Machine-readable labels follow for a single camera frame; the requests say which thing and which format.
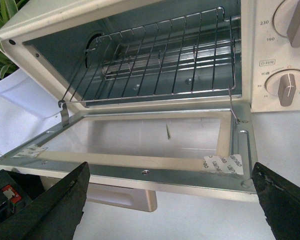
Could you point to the small dry leaf fragment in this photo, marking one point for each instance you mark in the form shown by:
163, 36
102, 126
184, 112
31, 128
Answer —
168, 132

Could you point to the upper temperature knob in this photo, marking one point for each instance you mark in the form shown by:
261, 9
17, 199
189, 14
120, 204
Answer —
286, 21

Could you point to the lower timer knob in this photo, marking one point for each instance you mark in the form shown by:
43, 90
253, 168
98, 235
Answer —
284, 85

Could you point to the white plastic plant pot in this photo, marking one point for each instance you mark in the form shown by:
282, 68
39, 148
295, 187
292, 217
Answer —
21, 90

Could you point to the glass oven door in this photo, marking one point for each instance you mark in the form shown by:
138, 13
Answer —
211, 152

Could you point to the metal wire oven rack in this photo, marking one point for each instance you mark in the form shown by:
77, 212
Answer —
191, 56

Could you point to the black device with red part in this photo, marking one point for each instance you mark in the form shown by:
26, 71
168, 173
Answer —
17, 190

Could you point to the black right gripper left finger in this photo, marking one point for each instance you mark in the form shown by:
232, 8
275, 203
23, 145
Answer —
55, 214

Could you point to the white Toshiba toaster oven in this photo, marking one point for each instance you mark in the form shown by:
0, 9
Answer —
48, 38

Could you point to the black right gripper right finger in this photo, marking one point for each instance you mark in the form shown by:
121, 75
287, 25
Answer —
280, 201

